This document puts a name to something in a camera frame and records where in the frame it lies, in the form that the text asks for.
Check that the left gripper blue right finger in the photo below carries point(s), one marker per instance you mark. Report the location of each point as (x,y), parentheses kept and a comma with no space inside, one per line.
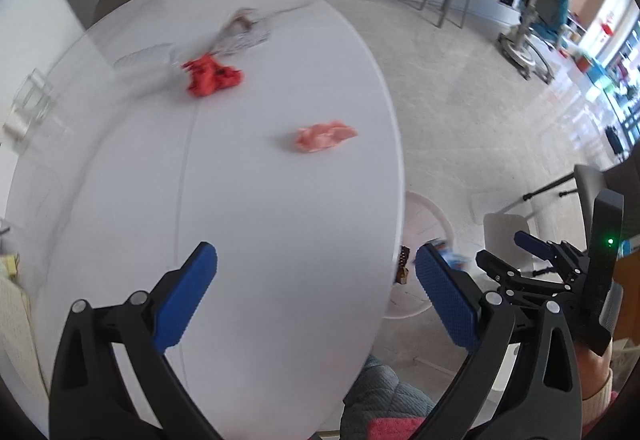
(542,398)

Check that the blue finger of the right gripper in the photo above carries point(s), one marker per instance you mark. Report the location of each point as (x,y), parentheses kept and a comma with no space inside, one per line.
(528,296)
(566,264)

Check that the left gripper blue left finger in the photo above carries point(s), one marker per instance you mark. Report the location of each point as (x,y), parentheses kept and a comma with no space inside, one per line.
(88,396)

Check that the blue printed carton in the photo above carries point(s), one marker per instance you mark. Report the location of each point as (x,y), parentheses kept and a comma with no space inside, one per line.
(453,259)

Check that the brown snack wrapper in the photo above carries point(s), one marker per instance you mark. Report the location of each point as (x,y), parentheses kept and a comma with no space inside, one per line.
(402,272)

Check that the white round trash bin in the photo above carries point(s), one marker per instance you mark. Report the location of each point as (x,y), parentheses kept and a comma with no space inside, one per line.
(424,221)

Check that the teal wheeled chair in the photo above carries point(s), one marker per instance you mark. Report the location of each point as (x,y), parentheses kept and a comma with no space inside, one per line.
(541,20)

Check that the crumpled pink paper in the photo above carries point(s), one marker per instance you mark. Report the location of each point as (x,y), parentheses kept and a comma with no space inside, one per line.
(323,136)

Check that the clear glass jar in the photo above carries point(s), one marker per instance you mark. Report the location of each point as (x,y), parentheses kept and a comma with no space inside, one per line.
(30,106)

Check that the crumpled red paper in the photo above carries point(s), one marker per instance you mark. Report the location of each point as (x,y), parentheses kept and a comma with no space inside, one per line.
(207,76)

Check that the clear plastic bottle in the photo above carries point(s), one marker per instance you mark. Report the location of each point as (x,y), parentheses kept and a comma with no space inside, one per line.
(147,67)

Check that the clear crinkled plastic wrapper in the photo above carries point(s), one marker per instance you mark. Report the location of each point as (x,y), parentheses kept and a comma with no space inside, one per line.
(243,30)

